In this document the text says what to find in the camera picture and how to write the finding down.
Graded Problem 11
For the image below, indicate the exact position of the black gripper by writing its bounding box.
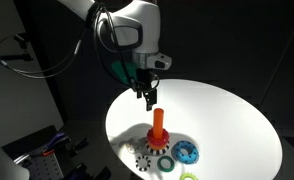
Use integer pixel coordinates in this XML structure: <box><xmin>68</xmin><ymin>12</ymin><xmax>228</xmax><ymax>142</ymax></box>
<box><xmin>130</xmin><ymin>67</ymin><xmax>161</xmax><ymax>112</ymax></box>

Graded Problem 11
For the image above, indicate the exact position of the red toy ring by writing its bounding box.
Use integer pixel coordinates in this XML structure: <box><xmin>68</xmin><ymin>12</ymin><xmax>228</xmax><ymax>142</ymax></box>
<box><xmin>145</xmin><ymin>127</ymin><xmax>171</xmax><ymax>148</ymax></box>

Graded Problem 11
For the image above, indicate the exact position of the orange stacking peg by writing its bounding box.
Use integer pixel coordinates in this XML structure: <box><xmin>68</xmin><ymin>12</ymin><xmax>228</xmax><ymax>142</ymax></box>
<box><xmin>152</xmin><ymin>107</ymin><xmax>166</xmax><ymax>140</ymax></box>

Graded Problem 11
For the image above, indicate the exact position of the black spring clamp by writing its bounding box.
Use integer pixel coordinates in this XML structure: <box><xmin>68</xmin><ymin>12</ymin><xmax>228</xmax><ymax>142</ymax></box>
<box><xmin>67</xmin><ymin>136</ymin><xmax>90</xmax><ymax>155</ymax></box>

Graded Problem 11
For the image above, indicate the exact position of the orange clip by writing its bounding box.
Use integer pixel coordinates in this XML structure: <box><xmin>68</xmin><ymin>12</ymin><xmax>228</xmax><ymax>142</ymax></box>
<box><xmin>40</xmin><ymin>148</ymin><xmax>57</xmax><ymax>158</ymax></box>

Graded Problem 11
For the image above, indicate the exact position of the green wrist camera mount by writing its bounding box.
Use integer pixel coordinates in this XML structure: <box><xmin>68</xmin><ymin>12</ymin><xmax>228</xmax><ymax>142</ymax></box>
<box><xmin>110</xmin><ymin>61</ymin><xmax>139</xmax><ymax>87</ymax></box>

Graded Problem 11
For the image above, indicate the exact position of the clear plastic ring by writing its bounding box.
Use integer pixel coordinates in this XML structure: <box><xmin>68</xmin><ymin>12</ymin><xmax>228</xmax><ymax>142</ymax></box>
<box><xmin>125</xmin><ymin>136</ymin><xmax>147</xmax><ymax>154</ymax></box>

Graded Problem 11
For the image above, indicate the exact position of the yellow toy ring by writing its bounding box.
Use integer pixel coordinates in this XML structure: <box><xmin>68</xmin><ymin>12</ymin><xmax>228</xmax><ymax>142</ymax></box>
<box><xmin>148</xmin><ymin>141</ymin><xmax>170</xmax><ymax>151</ymax></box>

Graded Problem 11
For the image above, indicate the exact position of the large black white striped ring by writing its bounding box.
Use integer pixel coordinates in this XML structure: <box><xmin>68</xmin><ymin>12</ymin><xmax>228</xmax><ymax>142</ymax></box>
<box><xmin>145</xmin><ymin>142</ymin><xmax>171</xmax><ymax>157</ymax></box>

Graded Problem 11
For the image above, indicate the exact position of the small black white ring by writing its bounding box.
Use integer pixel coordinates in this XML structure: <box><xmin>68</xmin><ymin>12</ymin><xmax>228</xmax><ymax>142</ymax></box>
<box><xmin>134</xmin><ymin>154</ymin><xmax>153</xmax><ymax>172</ymax></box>

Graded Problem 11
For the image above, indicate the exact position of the teal toy ring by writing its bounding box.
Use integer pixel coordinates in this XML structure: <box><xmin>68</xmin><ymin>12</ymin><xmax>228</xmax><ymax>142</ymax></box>
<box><xmin>156</xmin><ymin>155</ymin><xmax>176</xmax><ymax>173</ymax></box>

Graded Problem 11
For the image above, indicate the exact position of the blue toy ring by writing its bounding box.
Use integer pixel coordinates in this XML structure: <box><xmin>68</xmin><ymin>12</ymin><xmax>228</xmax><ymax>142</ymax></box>
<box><xmin>171</xmin><ymin>140</ymin><xmax>200</xmax><ymax>165</ymax></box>

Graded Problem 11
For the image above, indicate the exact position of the lime green toy ring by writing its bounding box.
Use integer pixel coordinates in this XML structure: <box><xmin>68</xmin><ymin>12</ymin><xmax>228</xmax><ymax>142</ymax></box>
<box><xmin>179</xmin><ymin>171</ymin><xmax>200</xmax><ymax>180</ymax></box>

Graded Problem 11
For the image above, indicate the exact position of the black camera cable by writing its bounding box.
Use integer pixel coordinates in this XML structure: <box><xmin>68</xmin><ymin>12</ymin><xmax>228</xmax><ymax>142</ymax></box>
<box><xmin>0</xmin><ymin>3</ymin><xmax>162</xmax><ymax>93</ymax></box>

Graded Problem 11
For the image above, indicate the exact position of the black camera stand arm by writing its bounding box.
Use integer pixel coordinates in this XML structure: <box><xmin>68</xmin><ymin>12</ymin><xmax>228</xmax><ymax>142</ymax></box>
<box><xmin>0</xmin><ymin>32</ymin><xmax>35</xmax><ymax>64</ymax></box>

